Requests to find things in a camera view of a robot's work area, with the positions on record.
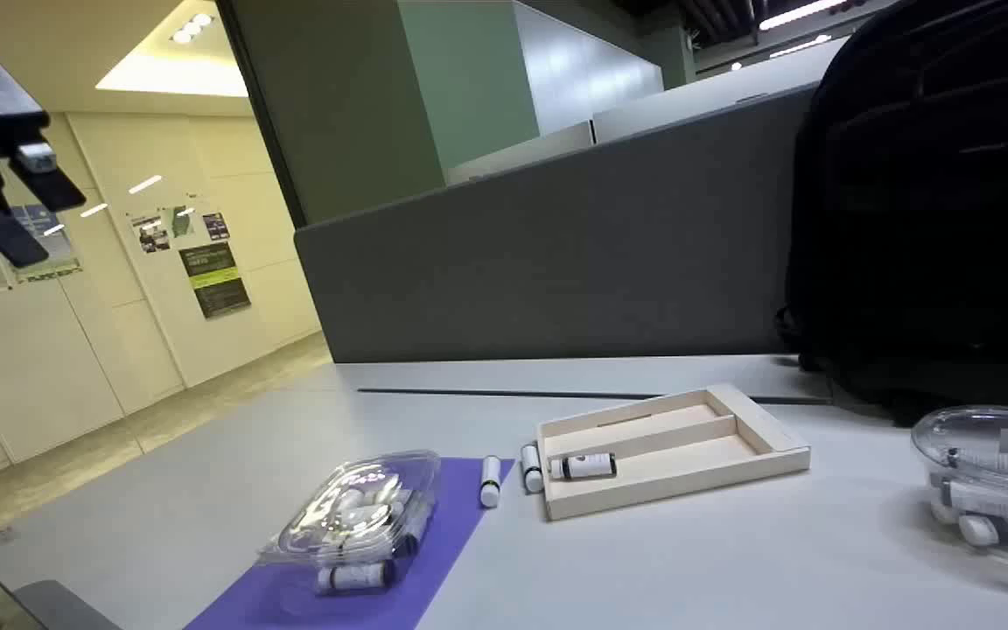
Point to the clear plastic bottle container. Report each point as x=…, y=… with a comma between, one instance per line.
x=346, y=506

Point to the small white bottle in container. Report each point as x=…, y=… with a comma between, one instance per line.
x=339, y=513
x=366, y=547

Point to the purple placemat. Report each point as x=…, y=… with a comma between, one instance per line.
x=449, y=547

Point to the small white bottle in bowl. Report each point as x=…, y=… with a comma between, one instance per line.
x=980, y=533
x=997, y=500

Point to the green square pillar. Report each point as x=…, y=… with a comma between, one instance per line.
x=386, y=106

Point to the grey desk partition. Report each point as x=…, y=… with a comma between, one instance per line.
x=552, y=258

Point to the black backpack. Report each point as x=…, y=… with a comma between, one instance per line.
x=936, y=197

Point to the clear round plastic bowl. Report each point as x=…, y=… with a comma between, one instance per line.
x=980, y=441

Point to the small photo wall poster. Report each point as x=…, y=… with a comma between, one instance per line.
x=150, y=233
x=215, y=226

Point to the dark green wall poster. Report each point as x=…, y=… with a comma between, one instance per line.
x=215, y=281

